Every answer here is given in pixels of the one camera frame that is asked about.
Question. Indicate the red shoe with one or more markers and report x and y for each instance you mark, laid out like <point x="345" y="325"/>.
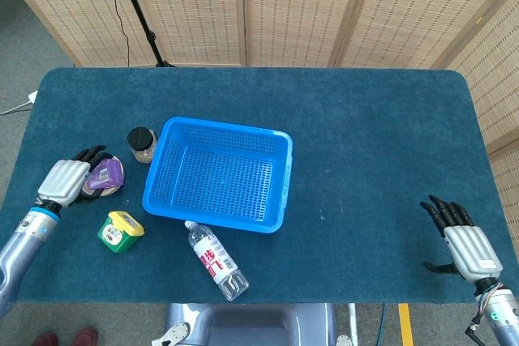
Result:
<point x="84" y="338"/>
<point x="45" y="340"/>

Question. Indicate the black tripod stand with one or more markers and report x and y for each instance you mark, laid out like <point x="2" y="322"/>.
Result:
<point x="140" y="18"/>

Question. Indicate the blue perforated plastic basket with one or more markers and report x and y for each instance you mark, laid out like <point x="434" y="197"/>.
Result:
<point x="227" y="180"/>

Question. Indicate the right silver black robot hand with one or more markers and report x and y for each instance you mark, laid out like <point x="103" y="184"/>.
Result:
<point x="472" y="253"/>

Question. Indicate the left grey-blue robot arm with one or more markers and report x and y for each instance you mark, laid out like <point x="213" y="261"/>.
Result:
<point x="24" y="244"/>

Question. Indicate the clear jar with black lid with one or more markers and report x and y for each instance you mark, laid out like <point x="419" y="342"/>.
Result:
<point x="141" y="141"/>

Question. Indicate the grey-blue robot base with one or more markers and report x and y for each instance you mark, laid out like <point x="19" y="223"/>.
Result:
<point x="251" y="321"/>

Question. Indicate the white power adapter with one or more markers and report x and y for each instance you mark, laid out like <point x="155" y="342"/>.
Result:
<point x="32" y="97"/>

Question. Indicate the clear plastic water bottle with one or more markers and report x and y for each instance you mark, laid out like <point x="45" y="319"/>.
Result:
<point x="215" y="261"/>

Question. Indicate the yellow floor tape strip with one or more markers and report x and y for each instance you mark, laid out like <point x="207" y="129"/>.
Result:
<point x="405" y="325"/>

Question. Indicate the white floor strip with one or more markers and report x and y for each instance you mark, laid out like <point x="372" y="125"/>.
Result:
<point x="353" y="321"/>

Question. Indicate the purple carton box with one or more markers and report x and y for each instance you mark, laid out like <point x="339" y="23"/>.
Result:
<point x="107" y="172"/>

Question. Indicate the green yellow lid container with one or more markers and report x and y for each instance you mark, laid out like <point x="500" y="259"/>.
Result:
<point x="117" y="236"/>

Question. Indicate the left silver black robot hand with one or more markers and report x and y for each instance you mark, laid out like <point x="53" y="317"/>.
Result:
<point x="63" y="182"/>

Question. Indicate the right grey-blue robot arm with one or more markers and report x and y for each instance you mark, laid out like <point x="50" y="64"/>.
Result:
<point x="500" y="317"/>

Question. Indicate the teal table carpet mat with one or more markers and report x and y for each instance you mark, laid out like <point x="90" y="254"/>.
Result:
<point x="365" y="151"/>

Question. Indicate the beige round bowl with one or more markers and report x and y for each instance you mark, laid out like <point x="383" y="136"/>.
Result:
<point x="110" y="191"/>

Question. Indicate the white perforated metal bracket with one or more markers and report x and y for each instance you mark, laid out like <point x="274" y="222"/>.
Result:
<point x="174" y="333"/>
<point x="344" y="341"/>

